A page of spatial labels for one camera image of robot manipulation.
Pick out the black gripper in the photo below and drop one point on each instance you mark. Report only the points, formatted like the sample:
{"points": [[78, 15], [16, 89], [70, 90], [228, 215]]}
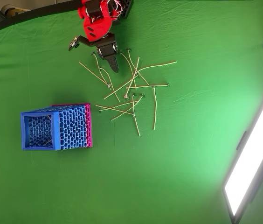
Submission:
{"points": [[107, 49]]}

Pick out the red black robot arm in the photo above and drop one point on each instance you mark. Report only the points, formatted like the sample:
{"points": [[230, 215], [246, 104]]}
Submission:
{"points": [[97, 25]]}

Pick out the blue pink lattice basket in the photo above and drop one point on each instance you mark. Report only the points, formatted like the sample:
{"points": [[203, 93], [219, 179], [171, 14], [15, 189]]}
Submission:
{"points": [[72, 126]]}

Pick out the white yellow sneaker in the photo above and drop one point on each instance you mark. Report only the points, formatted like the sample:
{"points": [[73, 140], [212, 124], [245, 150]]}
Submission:
{"points": [[15, 11]]}

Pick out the green cloth with black rim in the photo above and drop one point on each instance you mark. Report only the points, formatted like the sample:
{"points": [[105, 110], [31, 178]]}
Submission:
{"points": [[131, 175]]}

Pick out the black framed LED light panel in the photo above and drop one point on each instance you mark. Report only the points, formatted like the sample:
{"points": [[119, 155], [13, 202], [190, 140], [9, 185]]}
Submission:
{"points": [[252, 158]]}

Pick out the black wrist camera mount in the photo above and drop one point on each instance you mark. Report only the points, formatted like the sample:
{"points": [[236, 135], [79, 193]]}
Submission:
{"points": [[82, 39]]}

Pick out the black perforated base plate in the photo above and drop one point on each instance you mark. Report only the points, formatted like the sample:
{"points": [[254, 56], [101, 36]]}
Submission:
{"points": [[126, 8]]}

